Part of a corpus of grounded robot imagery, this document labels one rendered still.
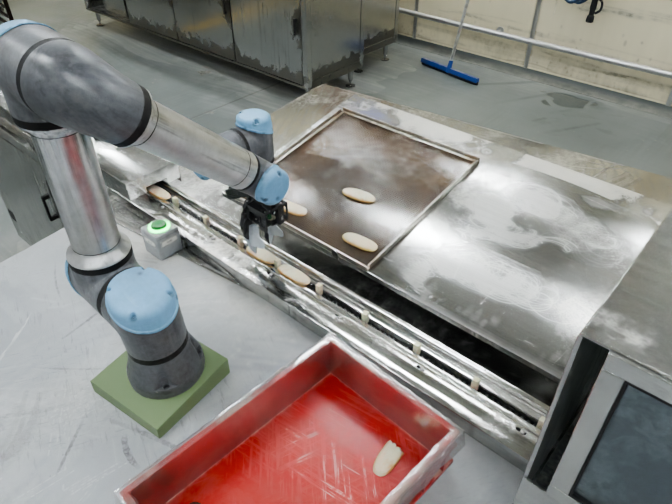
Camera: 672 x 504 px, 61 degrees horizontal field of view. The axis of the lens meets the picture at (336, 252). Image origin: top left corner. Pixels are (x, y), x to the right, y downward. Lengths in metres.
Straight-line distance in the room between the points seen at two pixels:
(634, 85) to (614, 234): 3.38
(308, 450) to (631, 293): 0.63
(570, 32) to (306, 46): 2.02
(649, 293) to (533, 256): 0.65
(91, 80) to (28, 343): 0.75
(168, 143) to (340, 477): 0.64
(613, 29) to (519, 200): 3.33
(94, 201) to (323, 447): 0.60
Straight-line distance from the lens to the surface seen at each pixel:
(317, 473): 1.08
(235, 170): 1.02
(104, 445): 1.19
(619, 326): 0.71
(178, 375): 1.14
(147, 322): 1.03
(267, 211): 1.30
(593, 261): 1.41
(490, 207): 1.50
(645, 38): 4.72
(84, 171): 1.01
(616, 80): 4.84
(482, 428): 1.11
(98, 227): 1.07
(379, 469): 1.08
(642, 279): 0.78
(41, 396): 1.32
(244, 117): 1.22
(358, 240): 1.40
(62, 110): 0.85
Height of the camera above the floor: 1.76
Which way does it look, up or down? 39 degrees down
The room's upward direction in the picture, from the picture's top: straight up
